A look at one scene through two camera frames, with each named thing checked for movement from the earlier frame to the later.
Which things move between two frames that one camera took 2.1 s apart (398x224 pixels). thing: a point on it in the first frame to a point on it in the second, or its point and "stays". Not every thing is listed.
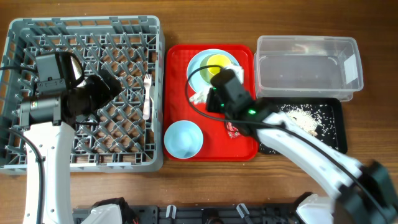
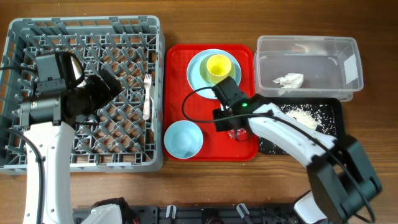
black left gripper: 105,94 stays
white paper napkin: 200,97 to 290,81
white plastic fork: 147,81 stays
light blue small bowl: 183,139 stays
